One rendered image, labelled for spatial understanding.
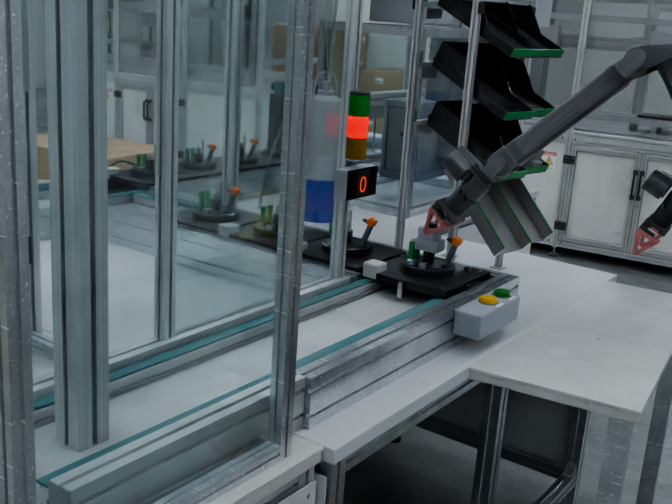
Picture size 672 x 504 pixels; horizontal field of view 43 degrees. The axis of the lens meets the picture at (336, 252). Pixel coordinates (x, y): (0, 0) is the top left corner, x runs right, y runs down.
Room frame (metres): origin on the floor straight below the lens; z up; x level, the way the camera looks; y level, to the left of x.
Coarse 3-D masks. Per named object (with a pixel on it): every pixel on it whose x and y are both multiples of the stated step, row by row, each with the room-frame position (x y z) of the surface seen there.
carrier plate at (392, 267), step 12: (396, 264) 2.15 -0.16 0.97; (456, 264) 2.19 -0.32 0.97; (384, 276) 2.05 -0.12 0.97; (396, 276) 2.04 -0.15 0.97; (408, 276) 2.05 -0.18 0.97; (456, 276) 2.08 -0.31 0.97; (468, 276) 2.09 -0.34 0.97; (480, 276) 2.10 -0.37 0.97; (408, 288) 2.01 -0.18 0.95; (420, 288) 1.99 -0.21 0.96; (432, 288) 1.97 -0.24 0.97; (444, 288) 1.97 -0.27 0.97; (456, 288) 1.99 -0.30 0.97
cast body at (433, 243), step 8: (432, 224) 2.10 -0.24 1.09; (440, 232) 2.11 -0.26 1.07; (416, 240) 2.11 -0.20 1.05; (424, 240) 2.10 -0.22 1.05; (432, 240) 2.09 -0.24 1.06; (440, 240) 2.10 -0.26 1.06; (416, 248) 2.11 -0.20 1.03; (424, 248) 2.10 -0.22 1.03; (432, 248) 2.08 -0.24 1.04; (440, 248) 2.09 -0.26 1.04
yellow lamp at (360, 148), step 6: (348, 138) 2.01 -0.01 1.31; (354, 138) 2.01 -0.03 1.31; (366, 138) 2.02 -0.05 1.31; (348, 144) 2.01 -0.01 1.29; (354, 144) 2.00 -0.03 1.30; (360, 144) 2.00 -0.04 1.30; (366, 144) 2.02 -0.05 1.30; (348, 150) 2.01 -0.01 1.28; (354, 150) 2.00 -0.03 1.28; (360, 150) 2.00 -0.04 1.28; (366, 150) 2.02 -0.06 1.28; (348, 156) 2.01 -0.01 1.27; (354, 156) 2.00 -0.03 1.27; (360, 156) 2.00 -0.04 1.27
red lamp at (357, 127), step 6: (348, 120) 2.02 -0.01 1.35; (354, 120) 2.00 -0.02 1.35; (360, 120) 2.00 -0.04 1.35; (366, 120) 2.01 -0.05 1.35; (348, 126) 2.01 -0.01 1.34; (354, 126) 2.00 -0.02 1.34; (360, 126) 2.00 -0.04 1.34; (366, 126) 2.01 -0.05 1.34; (348, 132) 2.01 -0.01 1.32; (354, 132) 2.00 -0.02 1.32; (360, 132) 2.00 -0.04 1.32; (366, 132) 2.01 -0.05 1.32; (360, 138) 2.00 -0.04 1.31
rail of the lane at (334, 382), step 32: (480, 288) 2.02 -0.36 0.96; (512, 288) 2.13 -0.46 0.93; (416, 320) 1.77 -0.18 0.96; (448, 320) 1.85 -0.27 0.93; (352, 352) 1.56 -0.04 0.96; (384, 352) 1.63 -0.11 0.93; (416, 352) 1.73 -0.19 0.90; (320, 384) 1.44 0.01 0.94; (352, 384) 1.53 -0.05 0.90; (384, 384) 1.63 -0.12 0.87; (320, 416) 1.45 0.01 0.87
